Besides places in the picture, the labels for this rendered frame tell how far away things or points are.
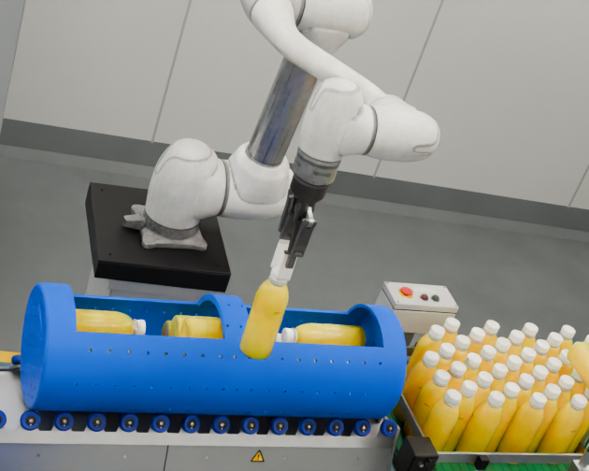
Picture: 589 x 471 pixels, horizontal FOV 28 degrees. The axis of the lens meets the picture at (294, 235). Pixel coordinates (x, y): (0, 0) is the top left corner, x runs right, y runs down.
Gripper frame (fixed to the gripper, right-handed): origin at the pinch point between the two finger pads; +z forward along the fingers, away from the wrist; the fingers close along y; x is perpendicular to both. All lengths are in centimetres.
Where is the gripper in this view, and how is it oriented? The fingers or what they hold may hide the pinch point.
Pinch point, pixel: (284, 260)
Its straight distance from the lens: 246.8
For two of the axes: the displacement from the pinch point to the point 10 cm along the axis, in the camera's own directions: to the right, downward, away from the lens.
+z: -2.8, 8.4, 4.6
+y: 2.7, 5.3, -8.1
